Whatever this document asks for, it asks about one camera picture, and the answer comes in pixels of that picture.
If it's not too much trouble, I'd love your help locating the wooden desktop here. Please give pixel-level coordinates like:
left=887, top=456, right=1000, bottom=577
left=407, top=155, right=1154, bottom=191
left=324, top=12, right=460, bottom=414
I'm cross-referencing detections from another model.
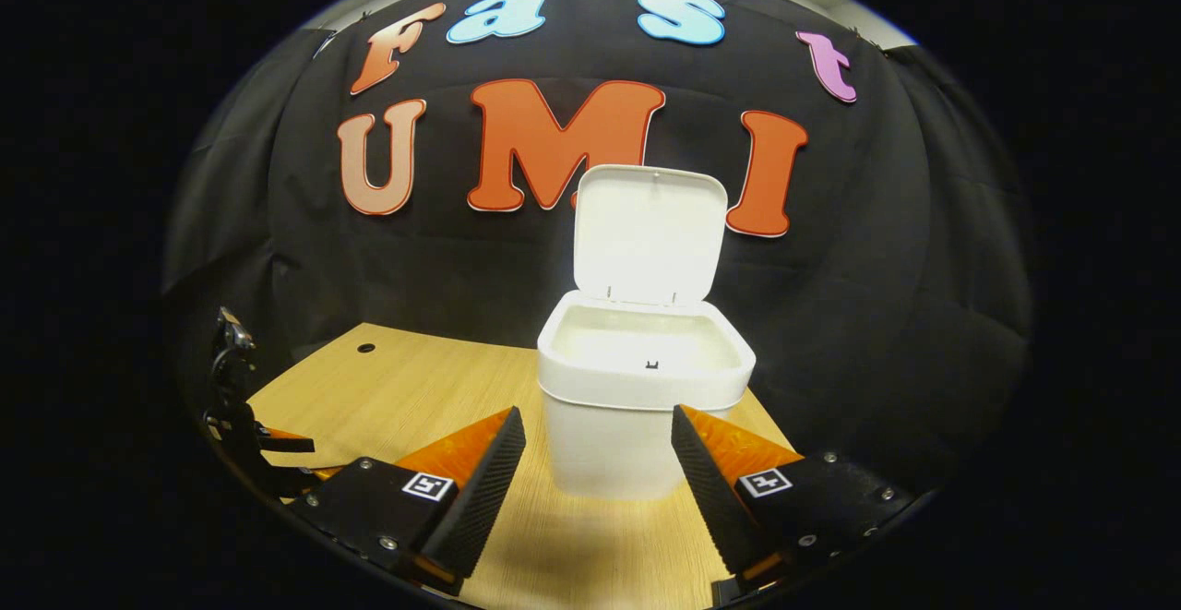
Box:
left=245, top=322, right=805, bottom=610

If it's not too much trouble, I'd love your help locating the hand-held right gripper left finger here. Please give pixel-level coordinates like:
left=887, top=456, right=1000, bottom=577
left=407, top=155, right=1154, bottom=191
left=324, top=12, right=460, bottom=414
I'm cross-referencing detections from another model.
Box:
left=293, top=405, right=528, bottom=598

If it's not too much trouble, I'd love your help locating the black backdrop cloth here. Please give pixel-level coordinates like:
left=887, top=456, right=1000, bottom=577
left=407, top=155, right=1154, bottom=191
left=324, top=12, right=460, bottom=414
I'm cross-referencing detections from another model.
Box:
left=161, top=0, right=1034, bottom=502

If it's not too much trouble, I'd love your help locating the white desktop garbage bin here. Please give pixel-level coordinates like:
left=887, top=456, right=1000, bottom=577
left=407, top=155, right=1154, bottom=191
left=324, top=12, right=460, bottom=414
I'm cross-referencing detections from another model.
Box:
left=537, top=164, right=758, bottom=502

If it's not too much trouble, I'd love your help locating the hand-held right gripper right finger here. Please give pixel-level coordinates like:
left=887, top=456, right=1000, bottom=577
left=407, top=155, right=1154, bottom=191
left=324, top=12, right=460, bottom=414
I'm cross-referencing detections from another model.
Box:
left=671, top=404, right=920, bottom=607

